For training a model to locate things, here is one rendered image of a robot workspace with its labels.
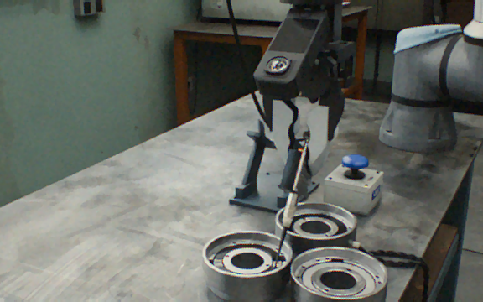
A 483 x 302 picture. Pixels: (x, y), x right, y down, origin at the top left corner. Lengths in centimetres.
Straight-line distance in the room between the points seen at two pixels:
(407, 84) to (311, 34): 55
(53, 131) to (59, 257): 182
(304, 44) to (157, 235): 36
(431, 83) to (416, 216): 32
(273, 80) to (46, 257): 39
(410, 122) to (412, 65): 11
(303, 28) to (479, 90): 53
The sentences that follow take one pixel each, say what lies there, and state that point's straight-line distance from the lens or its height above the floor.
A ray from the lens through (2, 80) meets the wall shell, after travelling 238.
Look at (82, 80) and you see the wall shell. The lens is 266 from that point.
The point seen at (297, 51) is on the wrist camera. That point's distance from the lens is 58.
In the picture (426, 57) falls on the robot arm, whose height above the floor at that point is 98.
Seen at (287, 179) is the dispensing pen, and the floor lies 92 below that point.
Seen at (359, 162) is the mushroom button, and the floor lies 87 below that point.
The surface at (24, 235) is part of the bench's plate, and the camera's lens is 85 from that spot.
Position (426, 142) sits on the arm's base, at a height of 82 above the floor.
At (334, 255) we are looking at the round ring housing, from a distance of 69.
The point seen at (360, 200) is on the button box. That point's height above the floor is 82.
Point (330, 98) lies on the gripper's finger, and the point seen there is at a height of 102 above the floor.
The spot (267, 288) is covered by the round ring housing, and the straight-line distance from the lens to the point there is 64.
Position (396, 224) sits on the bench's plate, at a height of 80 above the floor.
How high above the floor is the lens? 118
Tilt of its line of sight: 20 degrees down
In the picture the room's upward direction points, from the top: straight up
